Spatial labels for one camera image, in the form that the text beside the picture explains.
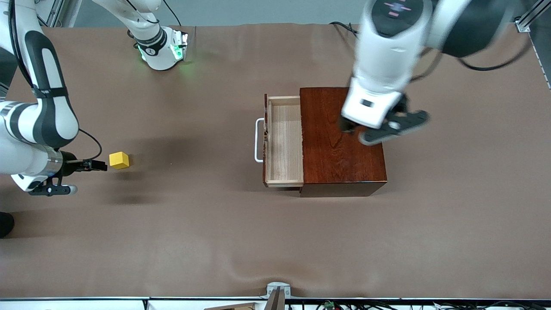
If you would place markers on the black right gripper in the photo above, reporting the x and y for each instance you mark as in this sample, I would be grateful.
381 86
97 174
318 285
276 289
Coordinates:
70 167

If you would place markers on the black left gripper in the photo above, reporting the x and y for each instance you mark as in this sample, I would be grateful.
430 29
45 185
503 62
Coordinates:
347 125

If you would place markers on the yellow wooden block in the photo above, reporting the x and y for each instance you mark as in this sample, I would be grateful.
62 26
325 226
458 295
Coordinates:
118 160

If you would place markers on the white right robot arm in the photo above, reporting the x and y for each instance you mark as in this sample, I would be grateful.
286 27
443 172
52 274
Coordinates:
47 116

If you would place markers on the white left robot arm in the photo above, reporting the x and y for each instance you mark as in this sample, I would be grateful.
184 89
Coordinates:
387 64

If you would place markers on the dark red wooden cabinet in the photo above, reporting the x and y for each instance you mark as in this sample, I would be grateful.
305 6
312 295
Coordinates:
344 163

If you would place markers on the black round object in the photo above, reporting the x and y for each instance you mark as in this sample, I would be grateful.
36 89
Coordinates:
5 224

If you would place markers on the brown table cloth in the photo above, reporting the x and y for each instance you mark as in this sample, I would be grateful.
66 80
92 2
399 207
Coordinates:
215 237

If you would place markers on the light wooden board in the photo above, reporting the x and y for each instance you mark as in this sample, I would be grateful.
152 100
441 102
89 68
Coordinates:
232 307

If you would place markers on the aluminium frame profile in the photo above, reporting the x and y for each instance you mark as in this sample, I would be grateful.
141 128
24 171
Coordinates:
527 19
60 13

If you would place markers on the grey metal camera bracket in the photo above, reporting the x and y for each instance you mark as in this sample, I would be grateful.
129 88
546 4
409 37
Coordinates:
275 292

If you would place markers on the white table edge rail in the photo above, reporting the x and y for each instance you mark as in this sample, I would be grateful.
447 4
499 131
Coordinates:
543 64

